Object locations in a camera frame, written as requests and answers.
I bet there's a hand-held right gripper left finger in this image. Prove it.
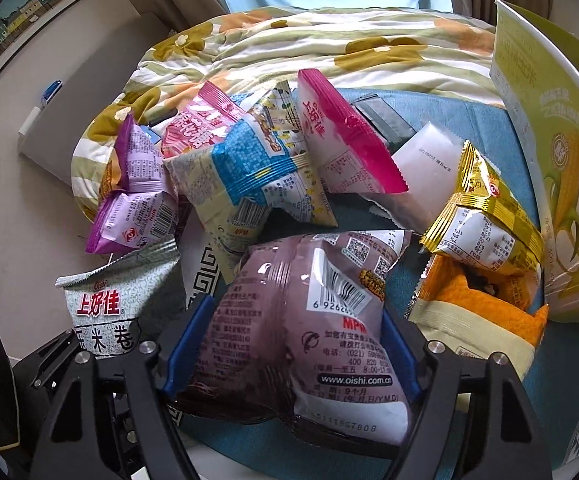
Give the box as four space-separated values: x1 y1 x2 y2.
30 297 220 480

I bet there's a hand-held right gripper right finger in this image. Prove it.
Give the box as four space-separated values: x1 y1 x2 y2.
379 305 555 480

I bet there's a mauve snack packet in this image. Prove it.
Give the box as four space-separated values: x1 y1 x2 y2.
172 230 415 448

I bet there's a gold snack packet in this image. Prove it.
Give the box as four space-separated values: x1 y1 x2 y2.
419 140 545 276

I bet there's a green cardboard box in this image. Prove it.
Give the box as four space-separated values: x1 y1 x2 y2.
489 0 579 323

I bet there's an orange cream snack packet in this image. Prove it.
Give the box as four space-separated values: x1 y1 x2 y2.
407 255 550 381

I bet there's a white green red-label snack packet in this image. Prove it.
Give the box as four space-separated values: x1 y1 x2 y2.
54 237 180 361

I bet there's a small purple snack packet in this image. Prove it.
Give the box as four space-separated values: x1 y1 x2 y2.
100 112 165 196
86 187 180 256

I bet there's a blue patterned cloth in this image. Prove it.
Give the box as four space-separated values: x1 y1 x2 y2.
180 87 579 480

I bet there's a blue white snack packet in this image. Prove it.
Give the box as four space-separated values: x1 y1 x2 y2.
164 80 337 283

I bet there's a white translucent snack packet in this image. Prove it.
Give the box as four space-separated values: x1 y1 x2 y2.
369 122 465 231

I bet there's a blue phone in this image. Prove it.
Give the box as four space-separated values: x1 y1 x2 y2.
137 122 163 146

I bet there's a light pink snack packet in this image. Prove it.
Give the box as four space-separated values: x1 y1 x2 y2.
162 80 243 161

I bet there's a small black device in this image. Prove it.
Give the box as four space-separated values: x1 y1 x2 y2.
148 107 178 128

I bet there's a magenta white snack packet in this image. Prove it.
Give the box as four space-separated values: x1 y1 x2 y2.
297 69 409 196

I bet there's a dark green snack packet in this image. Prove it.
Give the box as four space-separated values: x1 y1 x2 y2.
349 92 417 153

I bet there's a grey headboard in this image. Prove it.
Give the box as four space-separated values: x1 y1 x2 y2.
17 12 175 186

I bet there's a blue and white pen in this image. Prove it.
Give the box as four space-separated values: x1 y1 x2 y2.
18 80 64 136

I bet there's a floral striped quilt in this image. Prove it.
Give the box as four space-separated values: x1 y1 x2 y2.
70 6 500 223

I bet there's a framed wall picture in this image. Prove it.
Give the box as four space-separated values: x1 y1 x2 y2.
0 0 95 83

